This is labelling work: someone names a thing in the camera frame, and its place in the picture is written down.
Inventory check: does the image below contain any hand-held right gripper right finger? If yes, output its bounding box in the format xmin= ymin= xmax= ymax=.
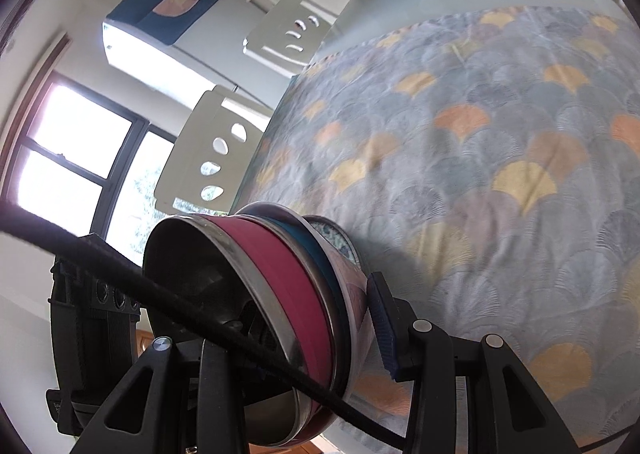
xmin=366 ymin=273 xmax=583 ymax=454

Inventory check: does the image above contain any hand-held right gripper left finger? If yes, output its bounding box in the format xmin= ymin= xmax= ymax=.
xmin=70 ymin=306 xmax=271 ymax=454

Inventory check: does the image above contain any teal steel bowl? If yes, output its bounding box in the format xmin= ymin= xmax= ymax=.
xmin=235 ymin=201 xmax=352 ymax=385

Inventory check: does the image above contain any blue floral plate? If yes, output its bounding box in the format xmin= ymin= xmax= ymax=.
xmin=305 ymin=215 xmax=362 ymax=267

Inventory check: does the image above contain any magenta steel bowl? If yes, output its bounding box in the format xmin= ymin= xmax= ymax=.
xmin=142 ymin=214 xmax=351 ymax=447

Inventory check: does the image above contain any fan-patterned tablecloth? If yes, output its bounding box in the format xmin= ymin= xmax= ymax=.
xmin=235 ymin=6 xmax=640 ymax=450

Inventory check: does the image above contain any dark-framed window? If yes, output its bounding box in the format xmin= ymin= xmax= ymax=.
xmin=0 ymin=74 xmax=176 ymax=267

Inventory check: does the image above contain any white chair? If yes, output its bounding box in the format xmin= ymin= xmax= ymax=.
xmin=243 ymin=0 xmax=337 ymax=80
xmin=154 ymin=88 xmax=267 ymax=215

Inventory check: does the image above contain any blue cloth cover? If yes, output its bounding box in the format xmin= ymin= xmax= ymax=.
xmin=106 ymin=0 xmax=237 ymax=47

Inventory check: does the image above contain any black cable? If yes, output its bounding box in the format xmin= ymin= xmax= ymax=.
xmin=0 ymin=201 xmax=406 ymax=452

